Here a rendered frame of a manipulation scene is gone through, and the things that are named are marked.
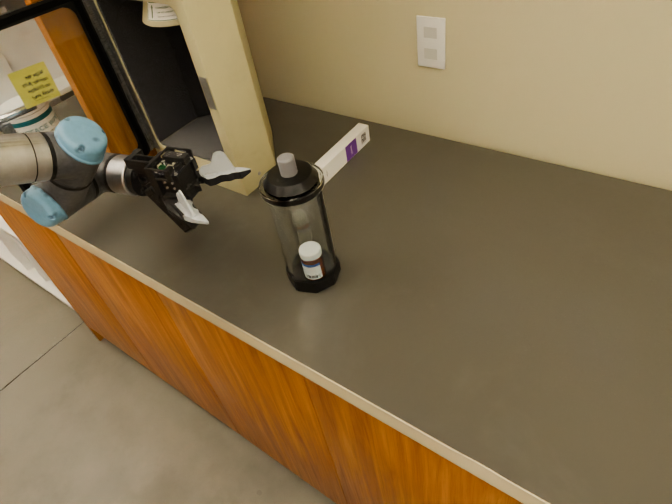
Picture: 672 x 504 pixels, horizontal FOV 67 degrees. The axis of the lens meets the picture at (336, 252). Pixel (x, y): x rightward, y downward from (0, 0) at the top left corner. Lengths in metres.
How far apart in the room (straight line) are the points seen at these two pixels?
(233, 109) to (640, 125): 0.82
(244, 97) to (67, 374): 1.60
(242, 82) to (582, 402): 0.87
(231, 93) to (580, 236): 0.75
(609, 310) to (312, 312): 0.50
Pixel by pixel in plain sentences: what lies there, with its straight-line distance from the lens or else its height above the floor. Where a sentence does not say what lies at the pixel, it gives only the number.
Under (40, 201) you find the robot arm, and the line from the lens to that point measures 0.99.
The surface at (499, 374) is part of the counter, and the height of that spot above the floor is 0.94.
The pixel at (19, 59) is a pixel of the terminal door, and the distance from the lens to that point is 1.27.
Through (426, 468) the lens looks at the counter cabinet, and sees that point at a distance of 0.97.
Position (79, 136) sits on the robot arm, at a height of 1.29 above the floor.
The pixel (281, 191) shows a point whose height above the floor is 1.17.
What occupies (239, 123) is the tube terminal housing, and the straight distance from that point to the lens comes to 1.16.
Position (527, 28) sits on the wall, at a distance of 1.16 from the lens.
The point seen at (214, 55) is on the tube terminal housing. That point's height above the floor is 1.27.
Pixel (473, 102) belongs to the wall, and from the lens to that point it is 1.27.
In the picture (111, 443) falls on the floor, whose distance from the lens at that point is 2.13.
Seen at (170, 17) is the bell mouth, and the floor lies 1.33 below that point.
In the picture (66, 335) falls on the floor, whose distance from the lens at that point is 2.59.
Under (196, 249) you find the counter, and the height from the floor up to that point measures 0.94.
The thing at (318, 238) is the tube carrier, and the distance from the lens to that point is 0.87.
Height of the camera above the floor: 1.64
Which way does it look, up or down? 43 degrees down
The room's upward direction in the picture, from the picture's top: 12 degrees counter-clockwise
